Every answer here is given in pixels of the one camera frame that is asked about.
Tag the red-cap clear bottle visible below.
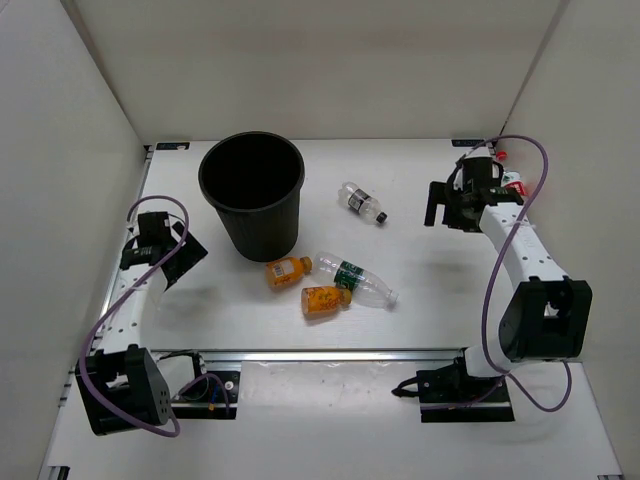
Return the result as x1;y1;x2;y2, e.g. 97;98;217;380
496;151;528;198

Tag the large clear green-label bottle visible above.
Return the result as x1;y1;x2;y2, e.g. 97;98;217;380
311;252;398;310

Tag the orange juice bottle fruit label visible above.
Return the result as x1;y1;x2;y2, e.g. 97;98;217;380
300;286;352;318

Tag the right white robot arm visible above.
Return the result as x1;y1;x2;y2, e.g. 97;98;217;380
424;157;593;400

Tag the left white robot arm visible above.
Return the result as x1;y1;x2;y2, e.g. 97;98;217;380
85;212;210;427

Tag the black plastic waste bin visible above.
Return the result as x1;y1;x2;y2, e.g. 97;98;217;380
198;131;305;262

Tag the small clear black-cap bottle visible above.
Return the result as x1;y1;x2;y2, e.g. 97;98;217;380
338;182;387;225

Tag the orange juice bottle with barcode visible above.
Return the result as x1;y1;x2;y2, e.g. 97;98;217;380
265;256;312;290

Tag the aluminium rail front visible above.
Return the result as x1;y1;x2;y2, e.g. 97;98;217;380
149;348;474;364

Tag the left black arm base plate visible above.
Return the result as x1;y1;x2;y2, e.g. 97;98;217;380
156;350;241;420

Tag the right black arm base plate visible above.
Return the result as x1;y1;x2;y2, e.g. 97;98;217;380
391;357;515;424

